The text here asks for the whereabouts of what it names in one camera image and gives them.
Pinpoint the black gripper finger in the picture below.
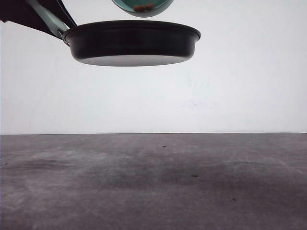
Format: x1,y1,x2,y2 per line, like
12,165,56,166
0,0,63,39
56,0,77,27

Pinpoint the black frying pan green handle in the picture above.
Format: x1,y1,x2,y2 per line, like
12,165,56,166
27,0,201,67

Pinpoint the green ceramic bowl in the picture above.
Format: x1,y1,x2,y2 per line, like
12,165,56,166
112,0,173,18

